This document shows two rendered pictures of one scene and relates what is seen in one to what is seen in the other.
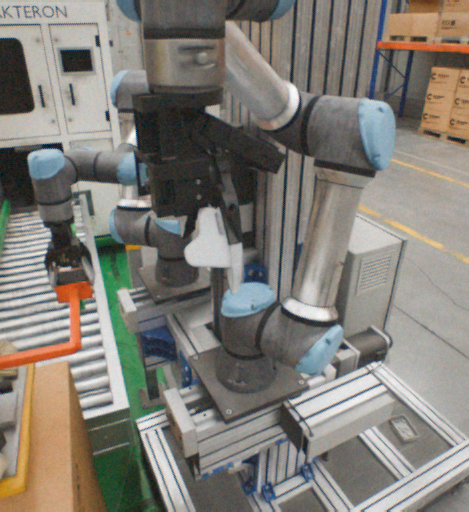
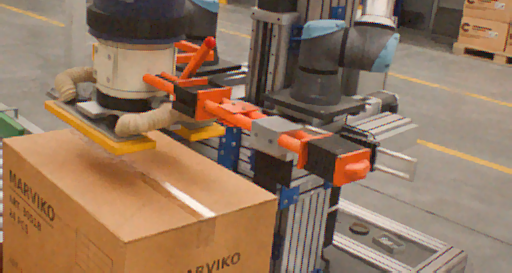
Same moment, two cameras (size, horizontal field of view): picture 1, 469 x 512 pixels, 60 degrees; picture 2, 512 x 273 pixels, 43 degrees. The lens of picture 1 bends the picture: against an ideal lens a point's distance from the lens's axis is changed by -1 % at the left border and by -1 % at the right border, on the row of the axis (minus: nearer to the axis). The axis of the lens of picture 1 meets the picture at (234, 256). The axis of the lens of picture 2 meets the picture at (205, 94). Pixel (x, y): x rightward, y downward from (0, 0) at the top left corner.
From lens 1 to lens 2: 1.26 m
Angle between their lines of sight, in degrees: 22
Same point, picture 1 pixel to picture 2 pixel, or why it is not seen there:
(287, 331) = (367, 36)
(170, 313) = not seen: hidden behind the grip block
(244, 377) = (325, 90)
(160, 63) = not seen: outside the picture
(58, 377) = not seen: hidden behind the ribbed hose
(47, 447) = (178, 153)
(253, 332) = (338, 44)
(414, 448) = (404, 257)
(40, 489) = (199, 168)
